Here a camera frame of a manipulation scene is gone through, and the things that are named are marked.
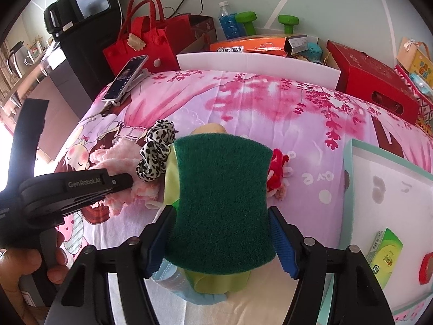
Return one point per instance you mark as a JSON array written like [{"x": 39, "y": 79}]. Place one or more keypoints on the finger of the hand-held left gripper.
[{"x": 121, "y": 181}]

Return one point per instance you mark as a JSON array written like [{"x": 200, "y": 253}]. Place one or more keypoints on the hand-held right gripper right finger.
[{"x": 284, "y": 247}]

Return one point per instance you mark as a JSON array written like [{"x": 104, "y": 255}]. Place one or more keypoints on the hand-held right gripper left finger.
[{"x": 155, "y": 247}]

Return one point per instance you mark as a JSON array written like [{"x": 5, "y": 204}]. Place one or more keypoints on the pink white fluffy cloth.
[{"x": 118, "y": 155}]

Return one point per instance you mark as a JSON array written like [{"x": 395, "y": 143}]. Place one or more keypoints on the blue face mask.
[{"x": 176, "y": 279}]

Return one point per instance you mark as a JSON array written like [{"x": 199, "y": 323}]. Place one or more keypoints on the black white leopard scrunchie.
[{"x": 154, "y": 152}]

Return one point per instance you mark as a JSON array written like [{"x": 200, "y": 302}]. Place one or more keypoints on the green scouring sponge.
[{"x": 223, "y": 199}]

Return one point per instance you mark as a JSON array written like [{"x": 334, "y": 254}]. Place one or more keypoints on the white box with teal rim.
[{"x": 379, "y": 210}]

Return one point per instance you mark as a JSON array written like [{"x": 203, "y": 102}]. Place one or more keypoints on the person's left hand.
[{"x": 17, "y": 270}]

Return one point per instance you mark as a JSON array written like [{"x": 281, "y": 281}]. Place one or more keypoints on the brown wooden cabinet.
[{"x": 57, "y": 125}]

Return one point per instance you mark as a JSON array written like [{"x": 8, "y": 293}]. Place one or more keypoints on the white phone stand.
[{"x": 135, "y": 84}]

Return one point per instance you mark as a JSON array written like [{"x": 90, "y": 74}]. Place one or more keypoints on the small green packet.
[{"x": 385, "y": 260}]

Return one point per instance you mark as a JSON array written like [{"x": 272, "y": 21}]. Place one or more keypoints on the smartphone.
[{"x": 125, "y": 76}]

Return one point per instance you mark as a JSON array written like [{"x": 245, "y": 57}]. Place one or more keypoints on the black cabinet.
[{"x": 81, "y": 61}]

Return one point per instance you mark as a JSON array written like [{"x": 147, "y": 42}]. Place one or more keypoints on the red felt bag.
[{"x": 149, "y": 47}]

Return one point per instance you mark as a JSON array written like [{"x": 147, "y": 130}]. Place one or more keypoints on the pink printed bedsheet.
[{"x": 257, "y": 108}]

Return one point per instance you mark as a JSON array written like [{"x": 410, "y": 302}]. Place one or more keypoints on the red tape roll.
[{"x": 423, "y": 270}]

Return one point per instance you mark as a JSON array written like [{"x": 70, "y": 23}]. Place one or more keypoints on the steel kettle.
[{"x": 18, "y": 56}]

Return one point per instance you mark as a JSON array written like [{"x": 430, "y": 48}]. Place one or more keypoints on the dark red paper bag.
[{"x": 196, "y": 30}]

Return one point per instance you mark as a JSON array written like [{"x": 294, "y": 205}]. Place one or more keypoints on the black device with screen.
[{"x": 61, "y": 10}]

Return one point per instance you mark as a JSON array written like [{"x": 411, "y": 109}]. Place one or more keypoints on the orange cardboard box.
[{"x": 247, "y": 45}]

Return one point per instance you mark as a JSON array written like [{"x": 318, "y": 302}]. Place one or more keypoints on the blue water bottle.
[{"x": 231, "y": 23}]

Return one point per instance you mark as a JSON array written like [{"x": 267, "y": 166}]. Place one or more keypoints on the brown cardboard box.
[{"x": 333, "y": 61}]

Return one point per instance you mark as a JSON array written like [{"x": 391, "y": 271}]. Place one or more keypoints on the red gift box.
[{"x": 365, "y": 67}]

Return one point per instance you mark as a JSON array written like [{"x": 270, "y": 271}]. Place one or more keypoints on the teal toy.
[{"x": 313, "y": 51}]

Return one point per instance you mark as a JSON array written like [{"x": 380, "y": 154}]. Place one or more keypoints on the green dumbbell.
[
  {"x": 246, "y": 20},
  {"x": 288, "y": 22}
]

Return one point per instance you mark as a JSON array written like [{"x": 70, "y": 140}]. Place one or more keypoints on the red white patterned box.
[{"x": 411, "y": 86}]

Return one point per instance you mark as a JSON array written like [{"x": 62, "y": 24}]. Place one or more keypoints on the light blue packet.
[{"x": 421, "y": 83}]

